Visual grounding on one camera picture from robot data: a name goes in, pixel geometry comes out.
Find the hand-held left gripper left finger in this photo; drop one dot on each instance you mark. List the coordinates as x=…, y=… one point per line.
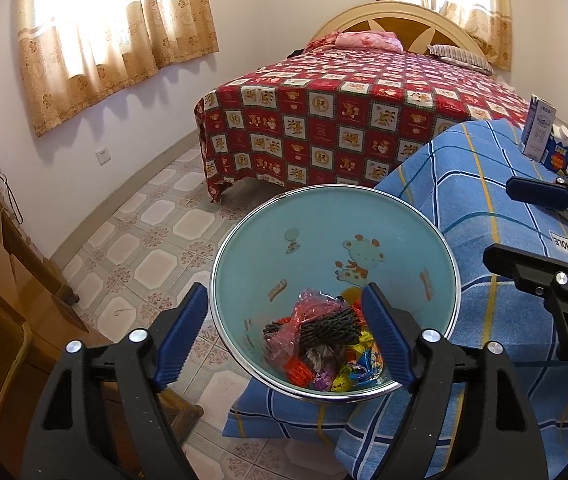
x=184, y=340

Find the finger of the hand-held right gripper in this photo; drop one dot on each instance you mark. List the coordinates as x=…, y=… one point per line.
x=518, y=260
x=538, y=192

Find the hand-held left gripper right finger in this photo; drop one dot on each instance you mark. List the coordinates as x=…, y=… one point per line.
x=386, y=340

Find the blue candy wrapper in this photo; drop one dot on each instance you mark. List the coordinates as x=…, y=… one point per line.
x=363, y=365

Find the black foam net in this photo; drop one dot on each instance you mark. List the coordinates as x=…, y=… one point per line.
x=331, y=327

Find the printed wrapper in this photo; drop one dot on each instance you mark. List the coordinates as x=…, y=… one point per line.
x=321, y=357

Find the red foam net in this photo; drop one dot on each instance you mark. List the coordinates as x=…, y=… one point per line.
x=298, y=371

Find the teal cartoon print basin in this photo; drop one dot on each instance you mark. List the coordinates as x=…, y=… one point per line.
x=314, y=220

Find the blue carton with white cap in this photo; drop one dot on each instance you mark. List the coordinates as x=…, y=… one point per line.
x=558, y=152

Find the blue plaid cloth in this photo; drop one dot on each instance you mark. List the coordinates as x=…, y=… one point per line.
x=488, y=170

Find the white drink carton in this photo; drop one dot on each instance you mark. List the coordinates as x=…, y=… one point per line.
x=538, y=130

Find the wooden cabinet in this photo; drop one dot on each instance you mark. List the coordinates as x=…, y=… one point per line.
x=29, y=310

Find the striped pillow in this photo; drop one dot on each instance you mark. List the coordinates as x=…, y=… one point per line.
x=458, y=56

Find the narrow beige patterned curtain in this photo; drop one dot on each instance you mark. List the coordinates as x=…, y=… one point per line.
x=493, y=30

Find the pink pillow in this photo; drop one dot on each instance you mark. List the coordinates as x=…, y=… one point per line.
x=368, y=40

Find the cream wooden bed headboard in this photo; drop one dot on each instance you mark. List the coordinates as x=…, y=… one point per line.
x=388, y=12

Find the bed with red patterned cover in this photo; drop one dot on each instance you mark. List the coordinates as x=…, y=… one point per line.
x=314, y=110

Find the wide beige patterned curtain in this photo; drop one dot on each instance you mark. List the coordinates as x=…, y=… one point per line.
x=89, y=60

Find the white wall socket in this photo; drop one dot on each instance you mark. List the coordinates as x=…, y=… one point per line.
x=104, y=156

